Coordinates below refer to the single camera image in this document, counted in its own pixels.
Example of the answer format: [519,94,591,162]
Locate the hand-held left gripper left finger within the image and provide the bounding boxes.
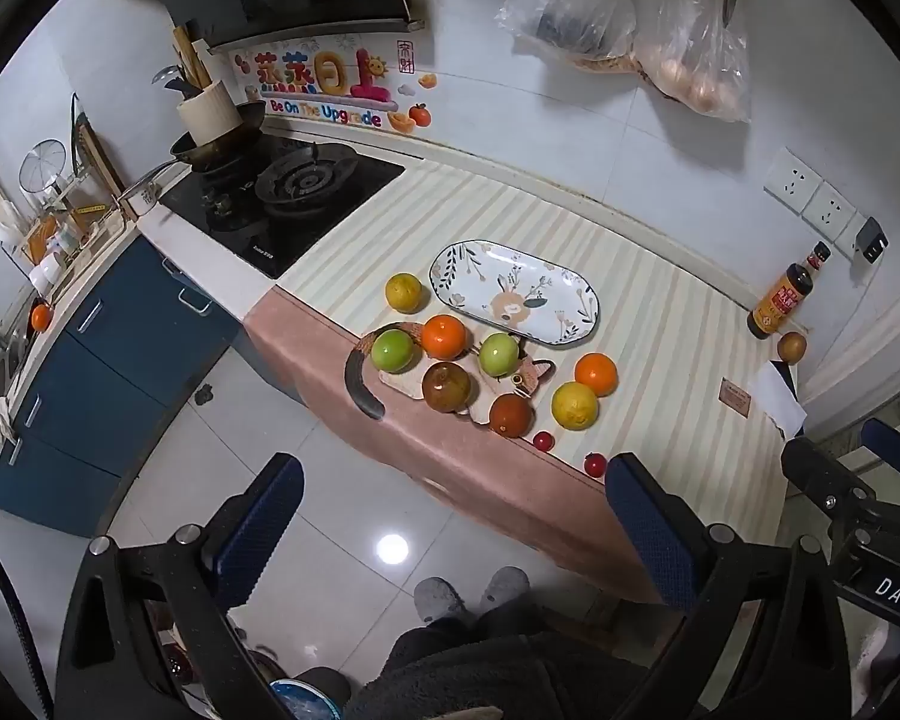
[56,454,305,720]

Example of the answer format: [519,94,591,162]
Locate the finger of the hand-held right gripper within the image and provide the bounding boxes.
[781,435,880,535]
[861,418,900,479]

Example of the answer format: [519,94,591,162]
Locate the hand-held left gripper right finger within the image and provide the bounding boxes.
[604,452,871,720]

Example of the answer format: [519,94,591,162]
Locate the yellow citrus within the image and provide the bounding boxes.
[551,382,599,431]

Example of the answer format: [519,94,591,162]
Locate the orange mandarin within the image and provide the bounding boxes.
[574,353,619,398]
[421,314,468,360]

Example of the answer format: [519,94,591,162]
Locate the green apple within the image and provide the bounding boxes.
[478,333,524,378]
[371,329,419,374]

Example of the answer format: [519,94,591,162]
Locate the yellow-green citrus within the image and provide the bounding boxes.
[386,274,423,314]

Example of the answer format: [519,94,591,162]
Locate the oval floral ceramic plate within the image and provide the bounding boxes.
[429,240,601,344]

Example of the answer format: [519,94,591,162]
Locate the white paper sheet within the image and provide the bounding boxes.
[748,360,807,438]

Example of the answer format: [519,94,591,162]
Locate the grey slipper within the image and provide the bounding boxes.
[480,566,531,616]
[414,577,475,623]

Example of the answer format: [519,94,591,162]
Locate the striped tablecloth with pink border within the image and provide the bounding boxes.
[241,157,811,605]

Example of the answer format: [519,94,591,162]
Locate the blue and white bowl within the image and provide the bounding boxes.
[268,679,344,720]

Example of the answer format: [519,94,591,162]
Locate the cat-shaped placemat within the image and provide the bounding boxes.
[345,321,557,428]

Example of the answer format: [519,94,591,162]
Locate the dark sauce bottle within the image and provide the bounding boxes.
[746,241,832,341]

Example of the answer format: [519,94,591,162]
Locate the black plug adapter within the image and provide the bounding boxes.
[855,216,889,263]

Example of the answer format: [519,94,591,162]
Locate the person's dark trousers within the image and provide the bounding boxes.
[292,600,646,720]

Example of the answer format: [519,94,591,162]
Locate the blue kitchen cabinet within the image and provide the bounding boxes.
[0,229,241,541]

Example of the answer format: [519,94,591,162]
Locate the black gas stove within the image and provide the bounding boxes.
[157,136,406,278]

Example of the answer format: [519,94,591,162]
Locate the white enamel mug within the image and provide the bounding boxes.
[124,180,167,220]

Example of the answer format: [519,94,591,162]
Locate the dish rack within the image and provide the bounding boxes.
[15,94,132,263]

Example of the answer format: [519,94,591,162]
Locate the dark wok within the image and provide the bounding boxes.
[120,101,267,196]

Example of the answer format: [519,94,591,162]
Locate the wooden utensil holder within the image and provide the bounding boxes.
[176,79,241,140]

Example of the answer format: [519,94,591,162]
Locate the round metal strainer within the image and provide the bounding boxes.
[19,139,68,196]

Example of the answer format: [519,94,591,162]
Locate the metal ladle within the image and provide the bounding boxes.
[152,66,196,97]

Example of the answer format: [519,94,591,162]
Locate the wooden spatula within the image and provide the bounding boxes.
[172,26,215,91]

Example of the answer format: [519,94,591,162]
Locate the plastic bag with dark contents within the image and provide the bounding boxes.
[495,0,638,61]

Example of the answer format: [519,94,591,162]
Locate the white wall outlet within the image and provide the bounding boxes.
[802,180,867,247]
[765,148,824,215]

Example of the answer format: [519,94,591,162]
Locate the black cable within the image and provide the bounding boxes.
[0,510,53,720]

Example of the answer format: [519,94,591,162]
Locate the plastic bags on wall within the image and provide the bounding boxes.
[630,0,752,123]

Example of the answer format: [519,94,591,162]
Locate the colourful wall sticker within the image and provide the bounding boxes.
[230,37,437,136]

